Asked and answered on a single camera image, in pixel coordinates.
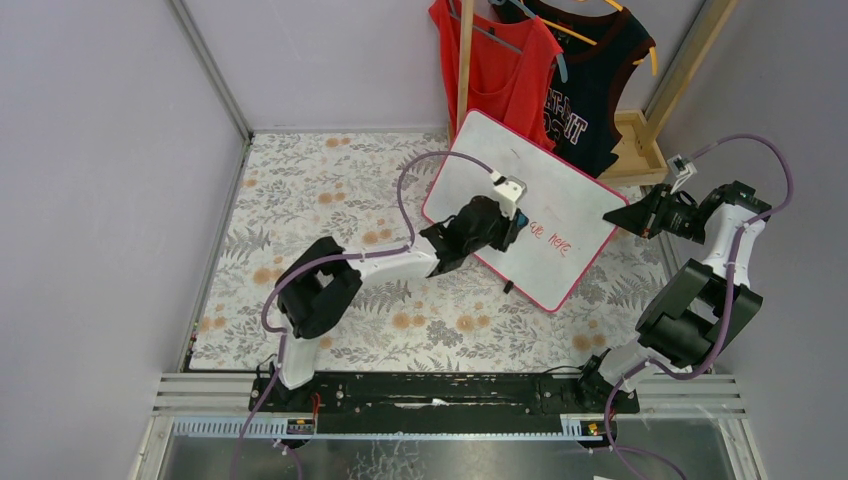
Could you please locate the pink framed whiteboard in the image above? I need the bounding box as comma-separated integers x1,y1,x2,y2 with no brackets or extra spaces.
422,110,628,312

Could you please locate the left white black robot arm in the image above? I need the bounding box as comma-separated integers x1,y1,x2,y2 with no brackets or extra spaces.
275,195,529,390

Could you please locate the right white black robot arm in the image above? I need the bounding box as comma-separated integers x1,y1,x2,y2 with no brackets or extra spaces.
575,181,771,409

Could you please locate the wooden clothes rack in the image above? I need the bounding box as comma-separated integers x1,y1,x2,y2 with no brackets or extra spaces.
449,1,733,186

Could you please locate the floral patterned tablecloth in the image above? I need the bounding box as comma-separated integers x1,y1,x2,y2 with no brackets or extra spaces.
186,132,669,372

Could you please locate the red tank top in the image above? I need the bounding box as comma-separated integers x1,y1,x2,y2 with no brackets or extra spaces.
428,0,563,150

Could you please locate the dark navy basketball jersey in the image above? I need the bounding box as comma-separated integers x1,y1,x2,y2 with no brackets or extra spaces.
510,0,657,175

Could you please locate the blue grey clothes hanger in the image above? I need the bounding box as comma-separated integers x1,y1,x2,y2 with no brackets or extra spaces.
450,0,568,85

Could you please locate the yellow clothes hanger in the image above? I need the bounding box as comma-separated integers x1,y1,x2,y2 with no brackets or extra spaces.
531,1,659,77

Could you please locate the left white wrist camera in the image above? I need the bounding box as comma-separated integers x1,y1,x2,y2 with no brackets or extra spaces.
490,170,527,220

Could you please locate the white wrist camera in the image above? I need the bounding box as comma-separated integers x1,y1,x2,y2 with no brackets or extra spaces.
490,170,527,220
666,154,698,194

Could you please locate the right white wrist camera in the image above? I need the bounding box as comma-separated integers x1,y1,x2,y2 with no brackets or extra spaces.
666,154,698,194

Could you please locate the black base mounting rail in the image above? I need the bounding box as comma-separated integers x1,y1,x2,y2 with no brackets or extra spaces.
248,370,640,435

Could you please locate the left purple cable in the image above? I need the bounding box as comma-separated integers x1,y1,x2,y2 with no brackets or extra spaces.
228,150,501,480

